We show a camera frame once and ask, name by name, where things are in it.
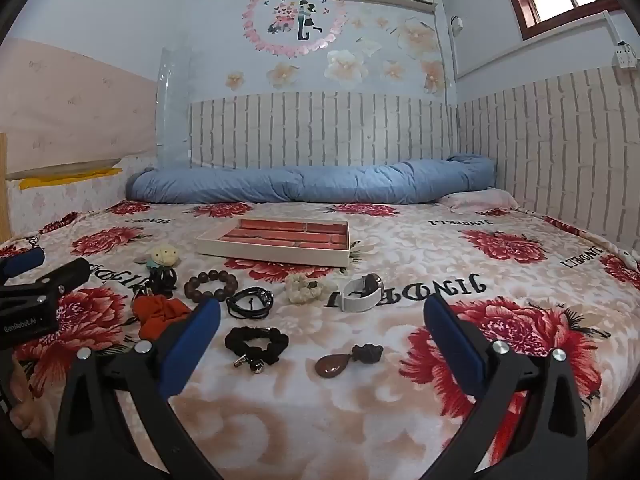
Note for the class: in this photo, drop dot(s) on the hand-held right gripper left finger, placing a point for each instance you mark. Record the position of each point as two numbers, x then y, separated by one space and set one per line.
192 345

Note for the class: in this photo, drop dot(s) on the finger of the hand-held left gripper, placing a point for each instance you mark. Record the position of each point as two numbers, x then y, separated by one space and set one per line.
70 272
22 262

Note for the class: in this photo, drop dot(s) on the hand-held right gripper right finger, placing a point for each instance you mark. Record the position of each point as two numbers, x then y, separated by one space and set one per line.
457 345

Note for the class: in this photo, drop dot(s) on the black scrunchie with bells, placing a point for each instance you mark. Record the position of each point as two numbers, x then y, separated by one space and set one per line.
237 340

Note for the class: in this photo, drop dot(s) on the orange scrunchie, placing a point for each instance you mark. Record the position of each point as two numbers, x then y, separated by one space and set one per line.
155 310

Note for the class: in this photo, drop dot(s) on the black claw hair clip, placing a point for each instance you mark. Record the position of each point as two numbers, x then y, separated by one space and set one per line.
165 277

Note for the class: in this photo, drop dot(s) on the cream scrunchie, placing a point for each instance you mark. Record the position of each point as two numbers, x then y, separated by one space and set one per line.
297 290

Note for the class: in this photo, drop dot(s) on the white tray with red lining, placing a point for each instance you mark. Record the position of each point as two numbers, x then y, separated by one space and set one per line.
272 253

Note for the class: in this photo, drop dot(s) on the brown pendant with knot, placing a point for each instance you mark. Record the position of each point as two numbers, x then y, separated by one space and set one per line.
332 365

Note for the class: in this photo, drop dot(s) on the person's left hand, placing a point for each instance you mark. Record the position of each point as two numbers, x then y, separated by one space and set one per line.
25 400

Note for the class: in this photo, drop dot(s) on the yellow cloth strip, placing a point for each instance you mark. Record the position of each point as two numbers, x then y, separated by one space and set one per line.
65 178

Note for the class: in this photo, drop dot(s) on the floral printed blanket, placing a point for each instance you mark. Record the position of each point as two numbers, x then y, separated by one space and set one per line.
350 410

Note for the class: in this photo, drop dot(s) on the pink pillow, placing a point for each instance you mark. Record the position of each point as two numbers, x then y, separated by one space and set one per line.
475 200

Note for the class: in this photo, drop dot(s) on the clear plastic sheet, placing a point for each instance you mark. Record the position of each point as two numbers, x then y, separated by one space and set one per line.
172 110

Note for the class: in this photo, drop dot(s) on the rolled blue quilt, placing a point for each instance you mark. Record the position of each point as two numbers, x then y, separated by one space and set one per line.
310 182

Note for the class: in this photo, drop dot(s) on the white power strip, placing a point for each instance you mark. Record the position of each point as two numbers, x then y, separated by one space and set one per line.
625 57

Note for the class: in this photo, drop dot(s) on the small white wall box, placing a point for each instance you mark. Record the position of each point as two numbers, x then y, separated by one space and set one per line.
456 24

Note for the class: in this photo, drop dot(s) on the wooden frame window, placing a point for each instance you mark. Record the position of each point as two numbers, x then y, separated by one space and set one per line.
525 10

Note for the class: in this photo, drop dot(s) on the heart couple wall sticker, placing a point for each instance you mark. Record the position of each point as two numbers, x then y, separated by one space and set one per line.
306 17

